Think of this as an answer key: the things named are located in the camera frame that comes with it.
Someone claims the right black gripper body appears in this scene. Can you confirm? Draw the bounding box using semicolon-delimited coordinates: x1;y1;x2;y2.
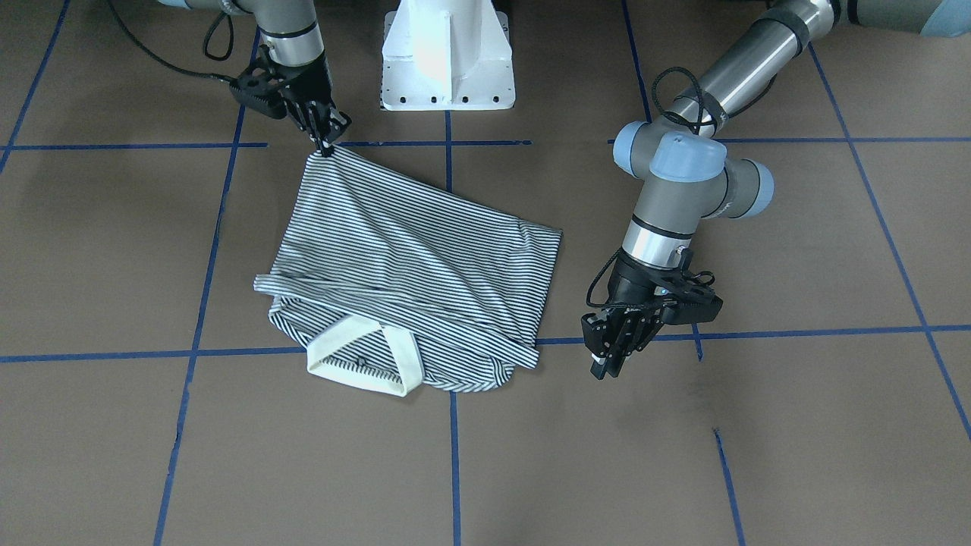
278;53;336;115

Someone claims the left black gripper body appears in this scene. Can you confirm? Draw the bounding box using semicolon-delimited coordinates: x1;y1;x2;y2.
607;251;683;310

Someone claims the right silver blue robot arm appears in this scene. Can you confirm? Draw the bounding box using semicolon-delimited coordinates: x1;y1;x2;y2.
166;1;350;158

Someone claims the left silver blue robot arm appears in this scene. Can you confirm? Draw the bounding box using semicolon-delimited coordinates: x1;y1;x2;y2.
580;1;969;379

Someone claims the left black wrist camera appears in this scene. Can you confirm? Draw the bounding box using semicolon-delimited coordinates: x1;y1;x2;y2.
655;270;724;325

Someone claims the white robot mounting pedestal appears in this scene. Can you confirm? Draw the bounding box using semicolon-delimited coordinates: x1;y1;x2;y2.
379;1;517;111

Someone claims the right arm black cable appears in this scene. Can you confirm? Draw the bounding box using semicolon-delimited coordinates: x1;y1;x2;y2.
106;0;262;84

